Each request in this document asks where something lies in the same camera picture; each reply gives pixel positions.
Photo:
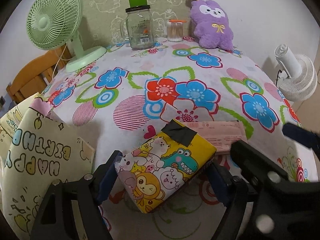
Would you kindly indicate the white standing fan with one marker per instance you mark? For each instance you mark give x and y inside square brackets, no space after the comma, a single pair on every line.
[297,79]

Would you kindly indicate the cotton swab jar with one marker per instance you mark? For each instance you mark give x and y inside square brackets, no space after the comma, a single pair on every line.
[175,30]

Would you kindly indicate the yellow cartoon tissue pack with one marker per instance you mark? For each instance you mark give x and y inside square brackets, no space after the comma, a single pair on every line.
[157,169]

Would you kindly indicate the yellow patterned fabric box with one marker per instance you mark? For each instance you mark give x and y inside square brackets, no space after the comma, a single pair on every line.
[41,149]

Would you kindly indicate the glass jar green lid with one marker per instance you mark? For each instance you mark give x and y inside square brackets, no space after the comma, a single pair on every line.
[137,27]

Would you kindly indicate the floral tablecloth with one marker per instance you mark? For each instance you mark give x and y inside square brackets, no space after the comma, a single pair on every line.
[127,96]

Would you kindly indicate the purple plush bunny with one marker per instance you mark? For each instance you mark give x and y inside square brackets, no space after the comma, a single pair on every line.
[211,25]

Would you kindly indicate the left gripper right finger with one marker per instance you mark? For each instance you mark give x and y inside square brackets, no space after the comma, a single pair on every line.
[233,193]

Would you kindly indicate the green desk fan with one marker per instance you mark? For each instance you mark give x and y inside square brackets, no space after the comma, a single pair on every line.
[52,23]

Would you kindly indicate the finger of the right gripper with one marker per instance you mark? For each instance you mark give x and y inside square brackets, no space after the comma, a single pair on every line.
[272,180]
[306,138]

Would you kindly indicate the pink paper packet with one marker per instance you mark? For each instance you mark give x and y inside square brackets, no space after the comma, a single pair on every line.
[221,134]

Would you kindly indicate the wall power outlet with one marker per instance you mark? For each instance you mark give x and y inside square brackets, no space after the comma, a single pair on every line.
[2,101]

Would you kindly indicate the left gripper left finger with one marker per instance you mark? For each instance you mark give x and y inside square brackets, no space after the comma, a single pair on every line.
[55,217]

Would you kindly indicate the green patterned backboard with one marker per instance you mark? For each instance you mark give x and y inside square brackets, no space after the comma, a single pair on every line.
[100,24]

